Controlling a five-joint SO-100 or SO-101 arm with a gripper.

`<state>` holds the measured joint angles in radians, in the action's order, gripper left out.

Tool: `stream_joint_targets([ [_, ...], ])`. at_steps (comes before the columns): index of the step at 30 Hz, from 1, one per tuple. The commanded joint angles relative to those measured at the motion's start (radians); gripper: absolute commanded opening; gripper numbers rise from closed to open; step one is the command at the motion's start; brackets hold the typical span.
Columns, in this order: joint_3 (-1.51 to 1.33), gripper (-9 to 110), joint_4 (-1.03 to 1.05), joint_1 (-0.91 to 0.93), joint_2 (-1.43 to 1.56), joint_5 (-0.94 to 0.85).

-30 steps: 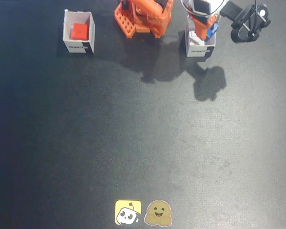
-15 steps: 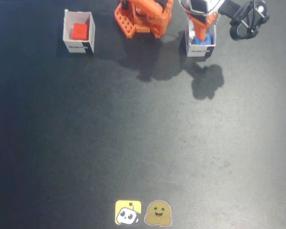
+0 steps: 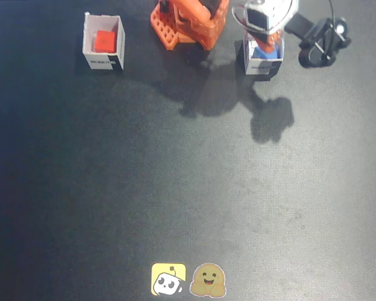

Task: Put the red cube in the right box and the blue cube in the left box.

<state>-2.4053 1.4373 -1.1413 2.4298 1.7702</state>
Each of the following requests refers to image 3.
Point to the red cube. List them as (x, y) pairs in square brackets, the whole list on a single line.
[(105, 41)]

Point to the white cardboard box black label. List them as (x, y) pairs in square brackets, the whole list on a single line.
[(263, 67), (103, 61)]

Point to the hugging face emoji sticker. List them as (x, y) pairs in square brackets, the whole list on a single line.
[(207, 280)]

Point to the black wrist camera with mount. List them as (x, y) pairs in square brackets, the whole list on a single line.
[(322, 44)]

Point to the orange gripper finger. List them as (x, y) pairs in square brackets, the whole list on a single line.
[(268, 44)]

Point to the yellow robot sticker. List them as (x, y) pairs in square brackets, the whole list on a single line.
[(167, 279)]

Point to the blue cube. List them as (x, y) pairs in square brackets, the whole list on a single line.
[(266, 55)]

